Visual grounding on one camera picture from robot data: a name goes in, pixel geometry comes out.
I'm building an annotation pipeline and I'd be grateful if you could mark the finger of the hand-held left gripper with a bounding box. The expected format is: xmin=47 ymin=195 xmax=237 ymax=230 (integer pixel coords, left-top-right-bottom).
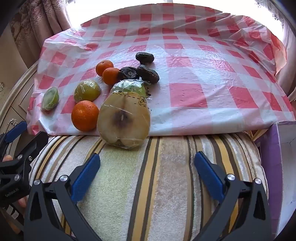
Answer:
xmin=0 ymin=120 xmax=28 ymax=160
xmin=0 ymin=131 xmax=49 ymax=182

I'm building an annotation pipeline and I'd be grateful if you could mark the green fruit half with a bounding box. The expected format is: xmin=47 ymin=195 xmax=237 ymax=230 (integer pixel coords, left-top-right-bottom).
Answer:
xmin=74 ymin=80 xmax=102 ymax=103

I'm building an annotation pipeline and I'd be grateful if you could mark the cream cabinet drawer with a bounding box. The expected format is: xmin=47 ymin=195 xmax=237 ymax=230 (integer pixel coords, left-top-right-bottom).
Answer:
xmin=0 ymin=23 xmax=44 ymax=139

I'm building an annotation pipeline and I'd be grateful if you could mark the round dark dried fruit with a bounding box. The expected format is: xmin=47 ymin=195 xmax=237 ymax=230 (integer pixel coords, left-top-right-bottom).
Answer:
xmin=118 ymin=67 xmax=139 ymax=80

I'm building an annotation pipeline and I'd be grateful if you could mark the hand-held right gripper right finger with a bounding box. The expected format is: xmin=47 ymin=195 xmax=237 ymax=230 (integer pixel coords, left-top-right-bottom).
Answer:
xmin=192 ymin=151 xmax=272 ymax=241

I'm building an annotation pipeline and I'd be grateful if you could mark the dark wrinkled dried fruit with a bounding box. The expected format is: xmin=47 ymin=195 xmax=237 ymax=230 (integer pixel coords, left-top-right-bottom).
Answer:
xmin=135 ymin=52 xmax=154 ymax=63
xmin=136 ymin=65 xmax=160 ymax=83

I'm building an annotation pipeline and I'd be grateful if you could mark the small mandarin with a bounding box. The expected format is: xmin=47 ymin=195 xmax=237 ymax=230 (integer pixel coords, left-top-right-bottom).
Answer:
xmin=102 ymin=67 xmax=121 ymax=85
xmin=96 ymin=60 xmax=114 ymax=77

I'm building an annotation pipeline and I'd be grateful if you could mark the person's left hand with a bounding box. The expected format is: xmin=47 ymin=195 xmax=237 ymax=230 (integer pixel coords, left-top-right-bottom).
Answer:
xmin=2 ymin=155 xmax=28 ymax=234

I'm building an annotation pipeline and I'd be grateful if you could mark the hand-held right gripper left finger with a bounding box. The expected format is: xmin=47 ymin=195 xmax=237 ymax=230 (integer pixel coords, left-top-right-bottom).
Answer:
xmin=23 ymin=153 xmax=101 ymax=241

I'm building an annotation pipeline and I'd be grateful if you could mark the kiwi half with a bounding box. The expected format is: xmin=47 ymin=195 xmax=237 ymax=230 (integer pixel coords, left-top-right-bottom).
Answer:
xmin=41 ymin=87 xmax=60 ymax=111

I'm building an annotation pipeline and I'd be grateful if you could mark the large orange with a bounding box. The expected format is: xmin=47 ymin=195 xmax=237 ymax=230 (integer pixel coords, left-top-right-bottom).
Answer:
xmin=71 ymin=100 xmax=100 ymax=132

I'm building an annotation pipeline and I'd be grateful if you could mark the red white checkered plastic tablecloth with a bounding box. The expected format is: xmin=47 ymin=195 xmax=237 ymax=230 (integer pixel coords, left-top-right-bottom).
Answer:
xmin=26 ymin=3 xmax=293 ymax=137

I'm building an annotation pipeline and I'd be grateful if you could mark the purple cardboard box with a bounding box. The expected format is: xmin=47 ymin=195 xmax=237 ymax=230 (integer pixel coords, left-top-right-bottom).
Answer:
xmin=261 ymin=120 xmax=296 ymax=237

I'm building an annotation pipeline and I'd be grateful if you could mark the brown patterned curtain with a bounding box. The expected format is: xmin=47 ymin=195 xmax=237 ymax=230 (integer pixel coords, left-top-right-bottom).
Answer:
xmin=9 ymin=0 xmax=72 ymax=65

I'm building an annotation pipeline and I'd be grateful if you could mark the yellow pear half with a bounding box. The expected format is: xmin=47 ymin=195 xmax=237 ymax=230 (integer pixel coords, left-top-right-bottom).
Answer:
xmin=97 ymin=92 xmax=151 ymax=149

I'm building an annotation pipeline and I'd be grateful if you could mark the striped beige towel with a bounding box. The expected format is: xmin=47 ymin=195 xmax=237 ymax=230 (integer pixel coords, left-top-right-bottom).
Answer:
xmin=29 ymin=132 xmax=269 ymax=241

